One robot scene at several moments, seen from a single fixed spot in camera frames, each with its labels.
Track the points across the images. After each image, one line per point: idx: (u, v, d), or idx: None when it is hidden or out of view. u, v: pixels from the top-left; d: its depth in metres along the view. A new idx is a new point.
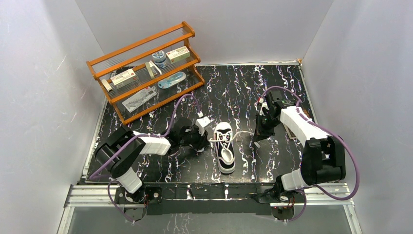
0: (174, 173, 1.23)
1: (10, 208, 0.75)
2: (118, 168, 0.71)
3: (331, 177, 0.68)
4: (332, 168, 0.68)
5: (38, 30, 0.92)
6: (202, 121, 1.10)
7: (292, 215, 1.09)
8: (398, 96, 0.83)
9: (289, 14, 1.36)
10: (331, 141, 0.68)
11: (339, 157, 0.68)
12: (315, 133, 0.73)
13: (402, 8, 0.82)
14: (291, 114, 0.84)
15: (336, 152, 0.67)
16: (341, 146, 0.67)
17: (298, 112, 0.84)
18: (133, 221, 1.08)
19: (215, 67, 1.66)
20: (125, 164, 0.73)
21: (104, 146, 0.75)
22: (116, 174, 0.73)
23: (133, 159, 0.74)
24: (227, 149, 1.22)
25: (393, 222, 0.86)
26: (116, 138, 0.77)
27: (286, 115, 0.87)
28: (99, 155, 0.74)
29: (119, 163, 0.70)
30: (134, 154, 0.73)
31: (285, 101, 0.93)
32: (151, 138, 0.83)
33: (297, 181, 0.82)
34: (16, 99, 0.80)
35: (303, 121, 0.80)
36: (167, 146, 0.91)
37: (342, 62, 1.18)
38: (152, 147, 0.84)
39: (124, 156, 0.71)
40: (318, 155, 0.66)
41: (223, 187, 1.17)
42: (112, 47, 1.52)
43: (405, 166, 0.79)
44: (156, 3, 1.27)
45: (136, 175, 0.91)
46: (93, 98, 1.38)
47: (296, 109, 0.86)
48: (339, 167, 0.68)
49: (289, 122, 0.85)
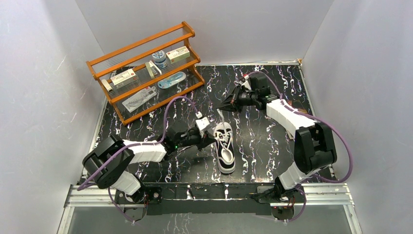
0: (174, 173, 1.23)
1: (10, 207, 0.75)
2: (105, 179, 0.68)
3: (324, 162, 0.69)
4: (324, 152, 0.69)
5: (38, 30, 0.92)
6: (199, 122, 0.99)
7: (293, 215, 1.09)
8: (398, 96, 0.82)
9: (289, 14, 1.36)
10: (319, 127, 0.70)
11: (329, 141, 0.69)
12: (303, 122, 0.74)
13: (403, 8, 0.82)
14: (277, 107, 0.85)
15: (326, 137, 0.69)
16: (329, 129, 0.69)
17: (283, 105, 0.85)
18: (133, 221, 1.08)
19: (215, 67, 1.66)
20: (112, 175, 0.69)
21: (94, 156, 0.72)
22: (103, 185, 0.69)
23: (121, 170, 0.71)
24: (227, 149, 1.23)
25: (393, 222, 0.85)
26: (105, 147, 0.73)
27: (272, 109, 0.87)
28: (88, 165, 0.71)
29: (104, 175, 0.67)
30: (122, 165, 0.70)
31: (269, 96, 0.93)
32: (142, 147, 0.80)
33: (293, 174, 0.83)
34: (17, 99, 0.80)
35: (289, 112, 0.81)
36: (163, 154, 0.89)
37: (342, 62, 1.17)
38: (144, 156, 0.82)
39: (112, 167, 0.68)
40: (309, 141, 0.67)
41: (223, 187, 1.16)
42: (112, 47, 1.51)
43: (405, 166, 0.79)
44: (156, 3, 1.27)
45: (133, 179, 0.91)
46: (93, 98, 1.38)
47: (280, 102, 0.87)
48: (330, 151, 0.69)
49: (276, 115, 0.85)
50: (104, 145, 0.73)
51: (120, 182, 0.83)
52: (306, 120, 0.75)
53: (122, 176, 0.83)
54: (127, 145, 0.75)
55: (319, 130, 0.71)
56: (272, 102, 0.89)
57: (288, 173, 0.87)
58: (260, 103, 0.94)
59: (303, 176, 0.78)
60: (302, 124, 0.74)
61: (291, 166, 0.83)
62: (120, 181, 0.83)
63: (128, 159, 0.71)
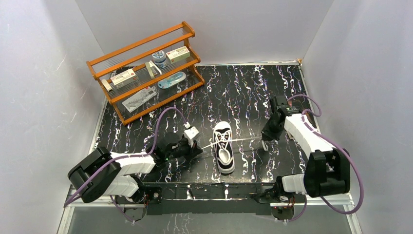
0: (174, 173, 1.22)
1: (10, 207, 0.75)
2: (91, 193, 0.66)
3: (334, 190, 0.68)
4: (336, 181, 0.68)
5: (38, 30, 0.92)
6: (189, 131, 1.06)
7: (292, 215, 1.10)
8: (398, 97, 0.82)
9: (289, 14, 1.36)
10: (337, 154, 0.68)
11: (344, 170, 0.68)
12: (321, 146, 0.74)
13: (403, 8, 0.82)
14: (296, 123, 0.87)
15: (341, 166, 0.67)
16: (346, 160, 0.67)
17: (303, 122, 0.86)
18: (133, 221, 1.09)
19: (215, 67, 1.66)
20: (98, 189, 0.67)
21: (79, 169, 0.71)
22: (88, 199, 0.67)
23: (107, 183, 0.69)
24: (225, 149, 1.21)
25: (392, 223, 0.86)
26: (91, 160, 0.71)
27: (290, 124, 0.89)
28: (73, 178, 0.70)
29: (90, 189, 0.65)
30: (108, 179, 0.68)
31: (290, 108, 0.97)
32: (131, 159, 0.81)
33: (297, 186, 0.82)
34: (17, 99, 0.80)
35: (308, 131, 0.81)
36: (151, 165, 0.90)
37: (342, 62, 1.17)
38: (132, 168, 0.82)
39: (97, 182, 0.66)
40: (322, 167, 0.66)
41: (223, 187, 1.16)
42: (112, 47, 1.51)
43: (405, 167, 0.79)
44: (156, 3, 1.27)
45: (126, 184, 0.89)
46: (93, 98, 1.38)
47: (301, 118, 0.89)
48: (343, 181, 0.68)
49: (294, 130, 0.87)
50: (90, 158, 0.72)
51: (112, 189, 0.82)
52: (324, 144, 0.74)
53: (113, 184, 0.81)
54: (115, 157, 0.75)
55: (335, 157, 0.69)
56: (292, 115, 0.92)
57: (292, 183, 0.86)
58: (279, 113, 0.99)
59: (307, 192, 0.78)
60: (318, 146, 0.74)
61: (297, 179, 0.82)
62: (112, 188, 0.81)
63: (114, 172, 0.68)
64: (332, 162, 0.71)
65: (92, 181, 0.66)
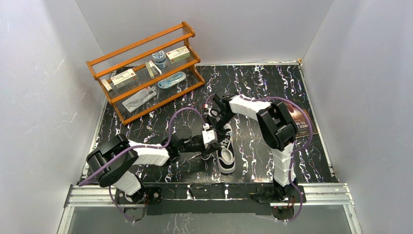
0: (174, 173, 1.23)
1: (10, 208, 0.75)
2: (107, 178, 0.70)
3: (289, 134, 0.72)
4: (285, 126, 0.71)
5: (38, 29, 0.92)
6: (206, 135, 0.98)
7: (292, 214, 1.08)
8: (397, 96, 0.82)
9: (288, 14, 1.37)
10: (275, 106, 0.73)
11: (287, 114, 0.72)
12: (260, 104, 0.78)
13: (402, 8, 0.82)
14: (237, 101, 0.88)
15: (282, 113, 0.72)
16: (282, 105, 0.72)
17: (243, 98, 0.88)
18: (133, 221, 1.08)
19: (215, 67, 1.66)
20: (115, 175, 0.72)
21: (98, 154, 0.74)
22: (104, 183, 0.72)
23: (123, 170, 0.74)
24: (227, 149, 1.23)
25: (393, 223, 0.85)
26: (110, 146, 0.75)
27: (234, 105, 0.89)
28: (91, 162, 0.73)
29: (106, 174, 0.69)
30: (126, 165, 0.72)
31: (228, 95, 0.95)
32: (147, 149, 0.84)
33: (279, 165, 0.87)
34: (16, 99, 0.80)
35: (248, 102, 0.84)
36: (165, 159, 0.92)
37: (343, 62, 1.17)
38: (148, 158, 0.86)
39: (114, 167, 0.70)
40: (269, 121, 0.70)
41: (223, 187, 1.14)
42: (112, 47, 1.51)
43: (405, 167, 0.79)
44: (156, 3, 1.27)
45: (133, 179, 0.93)
46: (93, 98, 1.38)
47: (240, 96, 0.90)
48: (290, 124, 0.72)
49: (240, 109, 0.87)
50: (110, 143, 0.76)
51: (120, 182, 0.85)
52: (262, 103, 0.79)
53: (124, 176, 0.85)
54: (133, 145, 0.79)
55: (276, 109, 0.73)
56: (234, 98, 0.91)
57: (277, 168, 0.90)
58: (224, 104, 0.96)
59: (285, 157, 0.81)
60: (259, 107, 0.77)
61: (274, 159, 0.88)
62: (121, 181, 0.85)
63: (131, 160, 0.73)
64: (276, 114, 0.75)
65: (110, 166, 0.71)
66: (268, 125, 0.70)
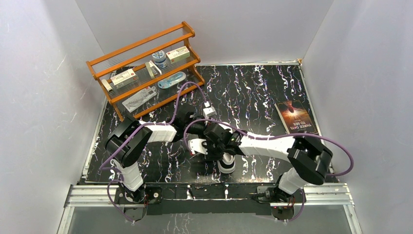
0: (174, 173, 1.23)
1: (10, 208, 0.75)
2: (128, 156, 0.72)
3: (326, 162, 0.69)
4: (320, 156, 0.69)
5: (37, 29, 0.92)
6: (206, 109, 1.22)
7: (292, 215, 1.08)
8: (398, 97, 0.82)
9: (288, 15, 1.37)
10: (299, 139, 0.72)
11: (316, 144, 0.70)
12: (284, 143, 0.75)
13: (401, 9, 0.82)
14: (251, 144, 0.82)
15: (310, 142, 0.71)
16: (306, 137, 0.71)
17: (255, 138, 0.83)
18: (133, 221, 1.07)
19: (215, 67, 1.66)
20: (135, 152, 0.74)
21: (114, 138, 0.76)
22: (126, 164, 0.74)
23: (141, 147, 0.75)
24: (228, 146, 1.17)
25: (393, 224, 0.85)
26: (123, 128, 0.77)
27: (249, 149, 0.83)
28: (109, 146, 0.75)
29: (128, 152, 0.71)
30: (143, 141, 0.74)
31: (234, 137, 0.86)
32: (156, 126, 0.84)
33: (296, 183, 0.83)
34: (16, 99, 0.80)
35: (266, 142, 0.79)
36: (174, 134, 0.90)
37: (342, 62, 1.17)
38: (158, 136, 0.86)
39: (134, 145, 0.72)
40: (305, 159, 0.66)
41: (223, 186, 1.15)
42: (111, 48, 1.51)
43: (405, 167, 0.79)
44: (156, 3, 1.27)
45: (137, 175, 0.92)
46: (93, 97, 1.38)
47: (249, 137, 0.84)
48: (324, 151, 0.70)
49: (256, 150, 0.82)
50: (122, 126, 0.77)
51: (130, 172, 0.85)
52: (285, 140, 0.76)
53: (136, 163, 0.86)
54: (144, 124, 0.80)
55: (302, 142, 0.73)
56: (242, 140, 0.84)
57: (290, 183, 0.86)
58: (232, 147, 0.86)
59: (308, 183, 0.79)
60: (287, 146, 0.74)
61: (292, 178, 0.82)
62: (132, 169, 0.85)
63: (147, 135, 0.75)
64: (304, 146, 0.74)
65: (128, 145, 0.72)
66: (307, 164, 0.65)
